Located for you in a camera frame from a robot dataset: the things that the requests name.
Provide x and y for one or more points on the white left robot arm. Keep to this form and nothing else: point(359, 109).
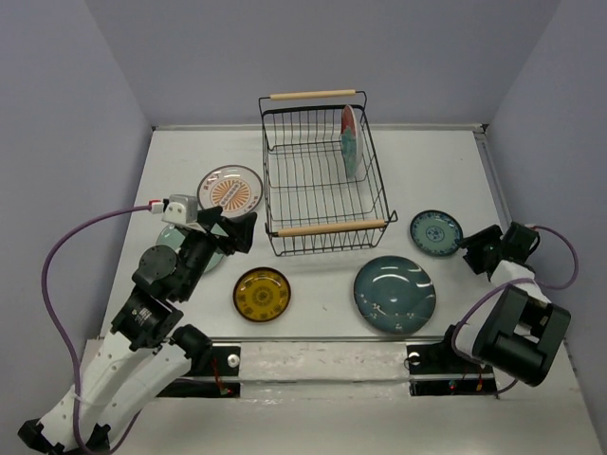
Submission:
point(146, 347)

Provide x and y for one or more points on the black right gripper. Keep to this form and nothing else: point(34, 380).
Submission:
point(474, 242)

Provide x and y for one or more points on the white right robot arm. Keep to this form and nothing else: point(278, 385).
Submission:
point(515, 327)

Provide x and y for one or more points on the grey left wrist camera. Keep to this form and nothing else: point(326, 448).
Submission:
point(181, 210)

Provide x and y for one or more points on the large dark teal plate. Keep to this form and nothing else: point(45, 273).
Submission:
point(394, 295)

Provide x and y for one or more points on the white plate orange sunburst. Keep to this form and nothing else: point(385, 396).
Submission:
point(236, 189)

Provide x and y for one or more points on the yellow brown rimmed plate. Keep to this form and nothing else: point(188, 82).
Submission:
point(261, 295)

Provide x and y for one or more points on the small blue floral plate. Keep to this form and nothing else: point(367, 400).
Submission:
point(436, 233)

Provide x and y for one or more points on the pale green plate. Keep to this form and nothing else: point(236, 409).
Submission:
point(172, 237)

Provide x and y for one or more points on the black wire dish rack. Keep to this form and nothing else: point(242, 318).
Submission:
point(310, 204)

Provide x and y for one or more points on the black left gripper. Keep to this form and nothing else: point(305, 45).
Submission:
point(241, 229)

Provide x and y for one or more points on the red teal flower plate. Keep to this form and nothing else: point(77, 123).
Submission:
point(351, 141)

